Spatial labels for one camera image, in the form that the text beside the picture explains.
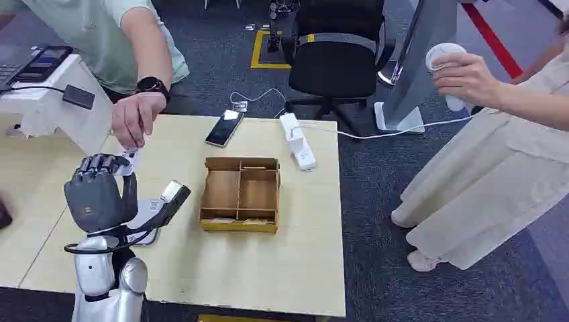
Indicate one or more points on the person's hand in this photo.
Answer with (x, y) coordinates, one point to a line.
(467, 78)

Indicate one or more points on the person's left hand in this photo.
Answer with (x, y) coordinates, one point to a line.
(133, 115)

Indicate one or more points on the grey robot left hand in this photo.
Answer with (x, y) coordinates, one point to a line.
(95, 200)

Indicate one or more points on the white handheld device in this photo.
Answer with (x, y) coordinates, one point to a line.
(444, 52)

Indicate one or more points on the white printed card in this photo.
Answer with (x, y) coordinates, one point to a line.
(132, 159)

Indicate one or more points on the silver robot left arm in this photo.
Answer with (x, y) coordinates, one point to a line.
(91, 266)

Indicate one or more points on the black wristwatch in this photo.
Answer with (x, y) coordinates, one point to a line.
(152, 85)

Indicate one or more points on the grey standing display panel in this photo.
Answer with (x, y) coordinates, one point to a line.
(422, 89)

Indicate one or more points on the red floor tape stripe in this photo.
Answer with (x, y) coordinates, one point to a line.
(493, 40)

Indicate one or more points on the grey flat card reader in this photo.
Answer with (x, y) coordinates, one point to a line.
(149, 211)

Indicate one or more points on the black adapter box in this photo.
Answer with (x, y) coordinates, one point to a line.
(78, 97)

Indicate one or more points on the black smartphone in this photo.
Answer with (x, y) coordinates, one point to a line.
(223, 129)

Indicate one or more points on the dark object at desk edge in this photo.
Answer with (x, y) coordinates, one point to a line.
(4, 215)

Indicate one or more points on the person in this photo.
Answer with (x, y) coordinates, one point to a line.
(489, 177)
(84, 35)

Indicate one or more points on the crumpled white paper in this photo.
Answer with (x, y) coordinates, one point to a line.
(37, 125)

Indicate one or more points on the black tablet phone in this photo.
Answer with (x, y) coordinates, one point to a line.
(44, 62)

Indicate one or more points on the small white floor plug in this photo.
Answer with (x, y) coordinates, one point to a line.
(240, 106)

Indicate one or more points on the card in box slot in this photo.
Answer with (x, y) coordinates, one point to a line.
(218, 220)

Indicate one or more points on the grey laptop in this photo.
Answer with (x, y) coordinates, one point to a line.
(11, 66)

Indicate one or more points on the black office chair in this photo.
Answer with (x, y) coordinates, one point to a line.
(333, 66)

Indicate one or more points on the wooden compartment box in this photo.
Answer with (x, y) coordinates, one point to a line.
(255, 191)

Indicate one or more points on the person's foot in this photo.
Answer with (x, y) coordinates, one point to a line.
(422, 262)
(402, 220)

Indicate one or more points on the white plug adapter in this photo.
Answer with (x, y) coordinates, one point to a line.
(296, 142)

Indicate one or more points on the white power strip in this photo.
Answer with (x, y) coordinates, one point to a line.
(304, 157)

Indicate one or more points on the yellow floor tape strip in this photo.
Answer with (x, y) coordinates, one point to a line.
(244, 318)

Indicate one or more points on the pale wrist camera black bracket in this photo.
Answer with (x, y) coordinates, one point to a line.
(171, 192)

